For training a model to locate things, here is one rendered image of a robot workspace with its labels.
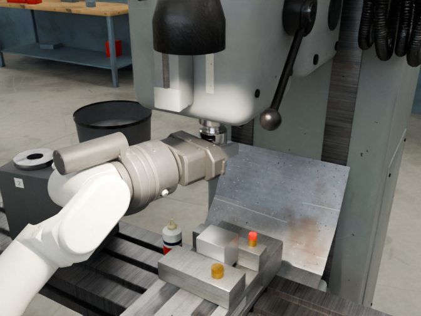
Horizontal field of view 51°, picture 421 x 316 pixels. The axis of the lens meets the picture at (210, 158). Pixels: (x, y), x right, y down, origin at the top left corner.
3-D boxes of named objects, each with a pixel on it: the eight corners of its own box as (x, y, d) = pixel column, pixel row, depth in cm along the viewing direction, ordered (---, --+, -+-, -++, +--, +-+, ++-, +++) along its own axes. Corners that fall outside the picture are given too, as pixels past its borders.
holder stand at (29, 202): (93, 260, 97) (81, 179, 89) (10, 241, 104) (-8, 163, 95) (119, 230, 108) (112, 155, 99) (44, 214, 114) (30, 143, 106)
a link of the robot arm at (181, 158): (227, 138, 67) (163, 160, 59) (225, 194, 71) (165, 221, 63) (174, 116, 75) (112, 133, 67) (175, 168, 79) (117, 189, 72)
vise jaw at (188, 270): (228, 310, 75) (229, 291, 73) (158, 278, 82) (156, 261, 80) (245, 289, 79) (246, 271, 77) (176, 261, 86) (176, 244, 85)
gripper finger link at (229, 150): (235, 156, 76) (208, 166, 72) (235, 138, 74) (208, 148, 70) (242, 158, 75) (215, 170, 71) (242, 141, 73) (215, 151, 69)
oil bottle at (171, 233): (176, 269, 95) (174, 226, 90) (160, 263, 96) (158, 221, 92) (186, 259, 98) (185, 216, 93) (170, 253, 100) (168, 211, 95)
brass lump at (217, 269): (219, 281, 75) (219, 273, 74) (208, 276, 76) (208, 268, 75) (225, 273, 77) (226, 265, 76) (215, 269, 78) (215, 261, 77)
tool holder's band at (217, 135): (230, 130, 75) (230, 125, 75) (223, 140, 71) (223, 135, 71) (203, 127, 76) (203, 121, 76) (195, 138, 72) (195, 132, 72)
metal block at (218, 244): (223, 275, 81) (224, 248, 78) (196, 264, 84) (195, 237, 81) (237, 259, 85) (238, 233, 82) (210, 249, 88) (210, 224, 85)
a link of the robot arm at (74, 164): (161, 209, 63) (89, 240, 56) (121, 194, 71) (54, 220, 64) (148, 131, 60) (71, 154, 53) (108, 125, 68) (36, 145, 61)
